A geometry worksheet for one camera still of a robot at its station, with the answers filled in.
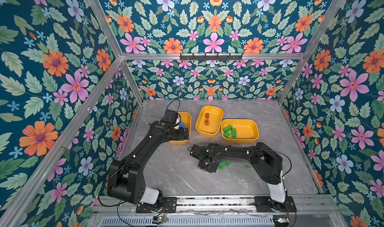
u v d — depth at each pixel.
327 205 0.75
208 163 0.63
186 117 1.08
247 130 1.02
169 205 0.73
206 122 1.07
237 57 0.91
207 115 1.10
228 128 1.01
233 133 0.99
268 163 0.50
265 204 0.71
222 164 0.85
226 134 1.00
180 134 0.76
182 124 1.02
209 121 1.06
